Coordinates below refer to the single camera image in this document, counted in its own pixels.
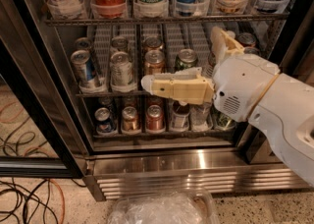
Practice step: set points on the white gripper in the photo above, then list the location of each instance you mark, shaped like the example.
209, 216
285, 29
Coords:
243, 84

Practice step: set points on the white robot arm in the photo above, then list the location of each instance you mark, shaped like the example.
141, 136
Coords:
285, 115

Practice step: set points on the green can middle shelf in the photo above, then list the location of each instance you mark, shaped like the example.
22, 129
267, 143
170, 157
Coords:
185, 59

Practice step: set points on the green can shelf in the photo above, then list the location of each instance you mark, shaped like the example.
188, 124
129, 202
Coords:
185, 59
222, 121

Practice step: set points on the clear water bottle middle shelf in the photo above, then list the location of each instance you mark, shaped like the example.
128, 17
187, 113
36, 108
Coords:
209, 68

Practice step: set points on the clear water bottle shelf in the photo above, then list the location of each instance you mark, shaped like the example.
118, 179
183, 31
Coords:
200, 118
209, 68

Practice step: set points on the red Coca-Cola can middle front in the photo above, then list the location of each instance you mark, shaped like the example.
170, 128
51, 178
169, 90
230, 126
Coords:
252, 50

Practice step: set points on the red Coca-Cola can middle rear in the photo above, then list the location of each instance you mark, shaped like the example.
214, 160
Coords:
247, 39

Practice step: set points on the gold can middle shelf front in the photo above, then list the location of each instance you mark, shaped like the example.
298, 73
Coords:
154, 62

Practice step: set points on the clear water bottle bottom shelf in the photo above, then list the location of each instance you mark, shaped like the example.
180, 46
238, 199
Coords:
200, 118

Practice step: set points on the gold can middle shelf rear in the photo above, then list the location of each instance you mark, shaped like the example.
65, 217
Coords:
153, 43

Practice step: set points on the green can bottom shelf front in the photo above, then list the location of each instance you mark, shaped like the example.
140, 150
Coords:
222, 121

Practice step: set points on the red can bottom shelf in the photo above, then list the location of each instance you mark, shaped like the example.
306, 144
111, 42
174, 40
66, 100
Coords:
154, 118

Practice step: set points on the white can middle shelf front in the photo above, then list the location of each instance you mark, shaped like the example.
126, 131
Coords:
121, 69

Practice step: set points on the white can shelf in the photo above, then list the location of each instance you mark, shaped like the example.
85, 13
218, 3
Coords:
121, 69
119, 43

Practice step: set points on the white can middle shelf rear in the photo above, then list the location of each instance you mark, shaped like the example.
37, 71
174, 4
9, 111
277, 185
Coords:
119, 43

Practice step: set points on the right glass fridge door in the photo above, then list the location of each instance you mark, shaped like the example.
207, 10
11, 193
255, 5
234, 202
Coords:
294, 52

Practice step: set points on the glass fridge door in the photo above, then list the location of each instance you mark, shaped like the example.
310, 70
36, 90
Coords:
294, 52
41, 131

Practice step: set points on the gold can bottom shelf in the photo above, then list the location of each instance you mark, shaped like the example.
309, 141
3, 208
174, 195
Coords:
130, 119

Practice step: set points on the blue Pepsi can bottom shelf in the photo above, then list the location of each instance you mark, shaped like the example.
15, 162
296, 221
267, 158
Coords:
105, 122

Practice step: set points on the blue silver can middle shelf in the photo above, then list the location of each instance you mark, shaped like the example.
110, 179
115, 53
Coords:
85, 69

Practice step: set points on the blue can behind middle shelf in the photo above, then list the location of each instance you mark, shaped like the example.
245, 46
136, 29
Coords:
84, 43

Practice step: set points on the stainless steel fridge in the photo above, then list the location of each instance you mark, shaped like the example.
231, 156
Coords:
149, 162

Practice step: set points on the left glass fridge door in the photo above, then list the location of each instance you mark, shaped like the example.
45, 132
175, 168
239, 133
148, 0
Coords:
41, 131

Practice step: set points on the brown juice bottle white cap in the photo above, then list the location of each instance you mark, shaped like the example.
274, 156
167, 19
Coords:
179, 117

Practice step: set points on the clear plastic bin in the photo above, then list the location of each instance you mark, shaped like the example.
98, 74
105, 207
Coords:
186, 206

